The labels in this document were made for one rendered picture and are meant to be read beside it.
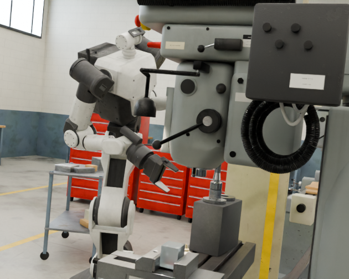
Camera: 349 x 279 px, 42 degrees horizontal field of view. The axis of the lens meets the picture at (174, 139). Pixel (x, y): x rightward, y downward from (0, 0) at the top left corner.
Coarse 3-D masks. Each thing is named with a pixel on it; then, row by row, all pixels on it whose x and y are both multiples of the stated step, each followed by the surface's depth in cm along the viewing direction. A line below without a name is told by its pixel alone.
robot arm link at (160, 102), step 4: (152, 92) 236; (152, 96) 236; (156, 100) 230; (160, 100) 229; (164, 100) 228; (156, 104) 230; (160, 104) 229; (164, 104) 228; (156, 108) 232; (160, 108) 231; (164, 108) 230
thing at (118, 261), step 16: (112, 256) 135; (128, 256) 136; (192, 256) 129; (96, 272) 130; (112, 272) 128; (128, 272) 126; (144, 272) 125; (160, 272) 125; (176, 272) 121; (192, 272) 127; (208, 272) 129
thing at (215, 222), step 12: (204, 204) 169; (216, 204) 170; (228, 204) 172; (240, 204) 184; (192, 216) 172; (204, 216) 169; (216, 216) 167; (228, 216) 172; (240, 216) 185; (192, 228) 172; (204, 228) 169; (216, 228) 167; (228, 228) 174; (192, 240) 172; (204, 240) 169; (216, 240) 167; (228, 240) 175; (204, 252) 169; (216, 252) 167
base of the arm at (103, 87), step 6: (78, 60) 184; (72, 66) 184; (96, 78) 180; (102, 78) 180; (108, 78) 183; (96, 84) 180; (102, 84) 183; (108, 84) 186; (90, 90) 182; (96, 90) 182; (102, 90) 186; (108, 90) 189; (96, 96) 185; (102, 96) 188
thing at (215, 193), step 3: (210, 186) 173; (213, 186) 172; (216, 186) 171; (219, 186) 172; (210, 189) 173; (213, 189) 172; (216, 189) 171; (219, 189) 172; (210, 192) 173; (213, 192) 172; (216, 192) 171; (219, 192) 172; (210, 195) 173; (213, 195) 172; (216, 195) 171; (219, 195) 172; (210, 198) 172; (213, 198) 172; (216, 198) 172; (219, 198) 172
